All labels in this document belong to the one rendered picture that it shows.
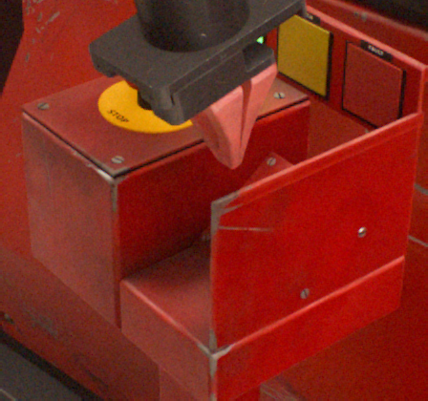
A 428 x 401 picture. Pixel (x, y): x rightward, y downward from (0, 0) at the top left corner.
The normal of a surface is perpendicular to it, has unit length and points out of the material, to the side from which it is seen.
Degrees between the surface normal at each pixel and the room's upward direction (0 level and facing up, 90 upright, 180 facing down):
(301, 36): 90
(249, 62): 14
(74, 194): 90
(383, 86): 90
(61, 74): 90
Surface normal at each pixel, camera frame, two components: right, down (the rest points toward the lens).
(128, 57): -0.18, -0.73
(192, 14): 0.13, 0.64
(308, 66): -0.78, 0.34
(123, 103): 0.01, -0.83
